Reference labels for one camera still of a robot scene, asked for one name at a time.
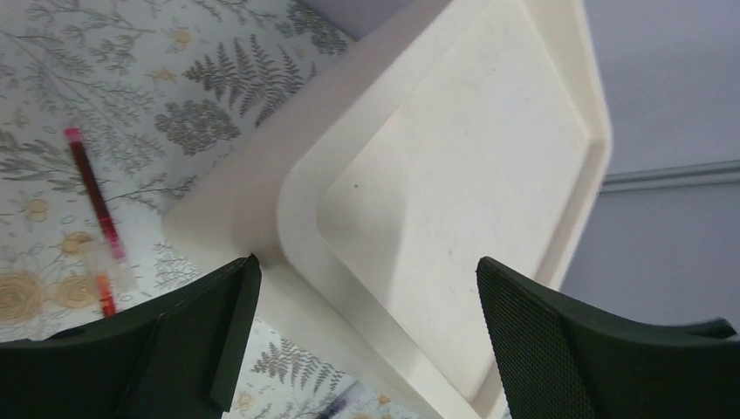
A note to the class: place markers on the white three-drawer cabinet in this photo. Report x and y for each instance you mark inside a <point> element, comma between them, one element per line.
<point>454,131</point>

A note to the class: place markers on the aluminium corner frame post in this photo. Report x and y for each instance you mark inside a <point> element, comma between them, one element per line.
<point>714,173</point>

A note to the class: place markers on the red capped marker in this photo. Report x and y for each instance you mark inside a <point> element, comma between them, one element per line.
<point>125,279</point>

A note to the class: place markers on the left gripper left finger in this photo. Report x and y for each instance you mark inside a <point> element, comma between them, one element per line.
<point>176,356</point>

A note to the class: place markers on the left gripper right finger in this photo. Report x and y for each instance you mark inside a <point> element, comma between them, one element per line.
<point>559,357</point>

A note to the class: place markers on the floral table mat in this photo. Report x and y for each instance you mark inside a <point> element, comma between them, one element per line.
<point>161,91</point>

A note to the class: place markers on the blue pen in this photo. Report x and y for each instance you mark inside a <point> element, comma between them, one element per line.
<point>343,400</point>

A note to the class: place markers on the orange clear pen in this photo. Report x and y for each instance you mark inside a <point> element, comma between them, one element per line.
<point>106,299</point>

